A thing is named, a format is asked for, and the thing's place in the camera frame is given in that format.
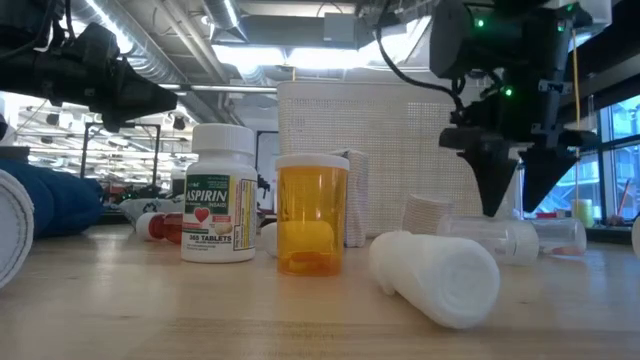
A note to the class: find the grey ceiling junction box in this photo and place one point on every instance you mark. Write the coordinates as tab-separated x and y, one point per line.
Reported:
340	27

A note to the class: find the blue cloth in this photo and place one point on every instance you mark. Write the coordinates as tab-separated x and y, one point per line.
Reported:
60	200

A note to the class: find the white aspirin bottle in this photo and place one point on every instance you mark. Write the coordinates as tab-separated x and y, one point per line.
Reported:
220	210

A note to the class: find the yellow-green cup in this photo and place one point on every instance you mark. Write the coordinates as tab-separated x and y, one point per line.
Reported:
584	212

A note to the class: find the red bottle white cap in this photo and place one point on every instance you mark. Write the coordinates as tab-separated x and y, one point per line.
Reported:
162	227

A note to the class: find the white lying plastic bottle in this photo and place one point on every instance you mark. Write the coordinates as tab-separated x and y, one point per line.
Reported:
440	280

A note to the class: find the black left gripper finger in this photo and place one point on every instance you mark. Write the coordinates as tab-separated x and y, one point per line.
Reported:
145	97

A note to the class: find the clear bottle white cap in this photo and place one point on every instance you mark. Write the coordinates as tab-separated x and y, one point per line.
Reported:
500	245
562	235

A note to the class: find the white ceiling box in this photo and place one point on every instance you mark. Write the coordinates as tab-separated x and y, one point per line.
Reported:
595	12

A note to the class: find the white perforated plastic basket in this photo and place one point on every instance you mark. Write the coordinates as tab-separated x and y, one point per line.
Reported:
400	140

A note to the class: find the white ribbed cap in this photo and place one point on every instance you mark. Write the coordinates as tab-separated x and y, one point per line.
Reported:
425	215

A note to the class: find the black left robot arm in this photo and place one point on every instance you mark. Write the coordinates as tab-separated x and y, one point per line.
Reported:
25	70

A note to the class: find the amber pill bottle white cap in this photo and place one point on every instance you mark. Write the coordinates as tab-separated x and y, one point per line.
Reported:
311	215

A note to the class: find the red container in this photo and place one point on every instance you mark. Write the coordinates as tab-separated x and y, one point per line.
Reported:
547	215

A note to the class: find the small white round bottle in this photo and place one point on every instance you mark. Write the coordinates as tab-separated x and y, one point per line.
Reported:
269	240

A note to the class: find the black hanging spotlight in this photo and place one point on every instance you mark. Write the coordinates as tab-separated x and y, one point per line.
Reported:
52	119
179	122

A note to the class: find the white black patterned pouch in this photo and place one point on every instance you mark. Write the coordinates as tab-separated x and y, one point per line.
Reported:
150	205

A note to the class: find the white gauze roll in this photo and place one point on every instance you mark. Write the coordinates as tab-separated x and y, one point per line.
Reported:
358	200

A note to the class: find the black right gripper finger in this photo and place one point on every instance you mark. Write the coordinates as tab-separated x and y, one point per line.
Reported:
492	175
542	170

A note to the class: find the black metal frame stand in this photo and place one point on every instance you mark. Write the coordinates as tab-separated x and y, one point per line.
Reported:
84	150

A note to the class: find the red pole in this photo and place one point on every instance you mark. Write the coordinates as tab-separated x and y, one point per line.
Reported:
624	197

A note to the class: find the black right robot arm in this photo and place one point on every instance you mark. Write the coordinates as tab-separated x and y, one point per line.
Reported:
475	40

